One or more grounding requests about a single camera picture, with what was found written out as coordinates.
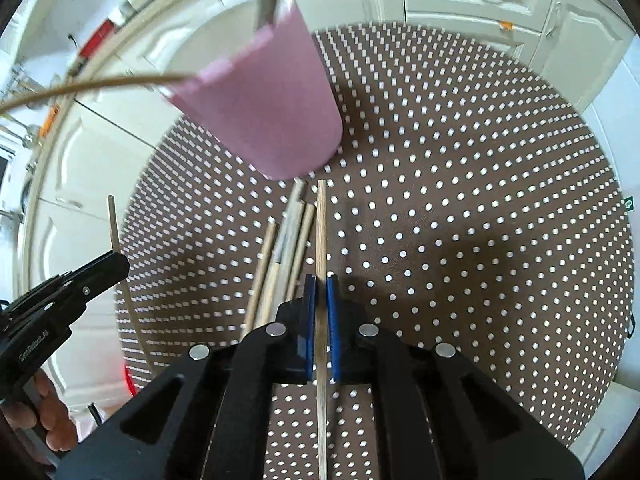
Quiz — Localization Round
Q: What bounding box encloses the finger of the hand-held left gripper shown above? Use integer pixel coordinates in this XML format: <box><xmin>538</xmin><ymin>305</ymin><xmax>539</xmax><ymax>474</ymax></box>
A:
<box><xmin>4</xmin><ymin>251</ymin><xmax>131</xmax><ymax>322</ymax></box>

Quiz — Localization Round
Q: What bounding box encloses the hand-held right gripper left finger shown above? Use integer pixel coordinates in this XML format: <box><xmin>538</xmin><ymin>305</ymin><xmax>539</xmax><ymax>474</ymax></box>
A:
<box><xmin>57</xmin><ymin>275</ymin><xmax>317</xmax><ymax>480</ymax></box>

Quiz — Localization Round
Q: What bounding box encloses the pink chopstick cup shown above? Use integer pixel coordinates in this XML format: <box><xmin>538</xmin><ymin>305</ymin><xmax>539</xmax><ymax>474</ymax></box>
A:
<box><xmin>167</xmin><ymin>0</ymin><xmax>345</xmax><ymax>181</ymax></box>

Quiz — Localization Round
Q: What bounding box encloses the metal cabinet handle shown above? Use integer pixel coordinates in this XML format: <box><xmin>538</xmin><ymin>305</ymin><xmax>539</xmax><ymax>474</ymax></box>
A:
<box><xmin>546</xmin><ymin>2</ymin><xmax>564</xmax><ymax>40</ymax></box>

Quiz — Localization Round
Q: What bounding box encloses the brown polka-dot tablecloth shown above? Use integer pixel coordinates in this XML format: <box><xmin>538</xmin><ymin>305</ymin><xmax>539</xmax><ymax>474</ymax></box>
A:
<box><xmin>114</xmin><ymin>22</ymin><xmax>636</xmax><ymax>480</ymax></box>

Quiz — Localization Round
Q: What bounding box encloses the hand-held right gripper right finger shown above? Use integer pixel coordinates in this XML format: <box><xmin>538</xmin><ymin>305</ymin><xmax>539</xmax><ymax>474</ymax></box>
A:
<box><xmin>327</xmin><ymin>274</ymin><xmax>587</xmax><ymax>480</ymax></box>

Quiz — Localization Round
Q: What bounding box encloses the person's left hand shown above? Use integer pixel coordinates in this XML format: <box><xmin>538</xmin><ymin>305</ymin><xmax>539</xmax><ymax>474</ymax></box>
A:
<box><xmin>0</xmin><ymin>372</ymin><xmax>80</xmax><ymax>455</ymax></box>

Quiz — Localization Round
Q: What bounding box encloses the long wooden chopstick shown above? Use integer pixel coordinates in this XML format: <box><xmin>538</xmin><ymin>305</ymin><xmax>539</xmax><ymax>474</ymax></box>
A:
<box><xmin>241</xmin><ymin>220</ymin><xmax>277</xmax><ymax>340</ymax></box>
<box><xmin>106</xmin><ymin>195</ymin><xmax>138</xmax><ymax>346</ymax></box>
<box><xmin>315</xmin><ymin>180</ymin><xmax>331</xmax><ymax>480</ymax></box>
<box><xmin>0</xmin><ymin>72</ymin><xmax>196</xmax><ymax>113</ymax></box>
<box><xmin>270</xmin><ymin>199</ymin><xmax>304</xmax><ymax>321</ymax></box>
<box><xmin>286</xmin><ymin>203</ymin><xmax>317</xmax><ymax>305</ymax></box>

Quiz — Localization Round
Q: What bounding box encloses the red box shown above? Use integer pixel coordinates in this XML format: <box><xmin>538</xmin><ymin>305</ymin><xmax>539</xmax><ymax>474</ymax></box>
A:
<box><xmin>77</xmin><ymin>20</ymin><xmax>114</xmax><ymax>59</ymax></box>

